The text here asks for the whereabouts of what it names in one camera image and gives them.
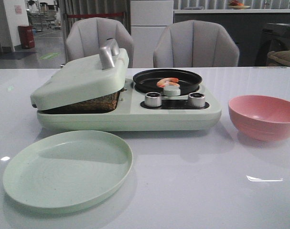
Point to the bread slice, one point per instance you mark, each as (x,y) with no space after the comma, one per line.
(99,105)

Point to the orange shrimp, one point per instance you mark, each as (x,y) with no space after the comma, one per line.
(171,81)

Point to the mint green breakfast maker lid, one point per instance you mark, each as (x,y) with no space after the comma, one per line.
(84,79)

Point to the pink bowl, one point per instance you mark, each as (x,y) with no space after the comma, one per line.
(261,117)

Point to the mint green breakfast maker base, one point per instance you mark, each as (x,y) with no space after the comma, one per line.
(129,115)

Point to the left silver control knob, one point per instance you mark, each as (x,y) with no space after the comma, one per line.
(153,99)

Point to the silver control knob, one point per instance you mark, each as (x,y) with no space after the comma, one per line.
(153,99)
(196,100)

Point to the black round frying pan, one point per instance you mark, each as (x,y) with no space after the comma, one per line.
(146,81)

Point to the right silver control knob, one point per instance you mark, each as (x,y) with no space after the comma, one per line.
(196,100)

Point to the right grey chair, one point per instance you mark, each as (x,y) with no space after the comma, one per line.
(195,43)

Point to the grey chair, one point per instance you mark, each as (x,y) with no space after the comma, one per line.
(195,43)
(88,35)

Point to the white cabinet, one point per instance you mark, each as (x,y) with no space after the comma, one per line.
(148,18)

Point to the mint green round plate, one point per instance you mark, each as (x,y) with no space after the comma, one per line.
(68,172)

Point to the left grey chair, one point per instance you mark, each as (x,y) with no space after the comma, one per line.
(88,35)

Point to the dark kitchen counter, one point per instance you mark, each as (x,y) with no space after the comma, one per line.
(244,26)

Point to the fruit plate on counter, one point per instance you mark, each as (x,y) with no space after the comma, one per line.
(236,5)

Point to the red bin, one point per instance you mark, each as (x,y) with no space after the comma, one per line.
(26,36)

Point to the dark washing machine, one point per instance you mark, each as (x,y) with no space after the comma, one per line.
(274,37)

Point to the beige sofa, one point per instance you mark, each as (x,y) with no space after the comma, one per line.
(281,58)

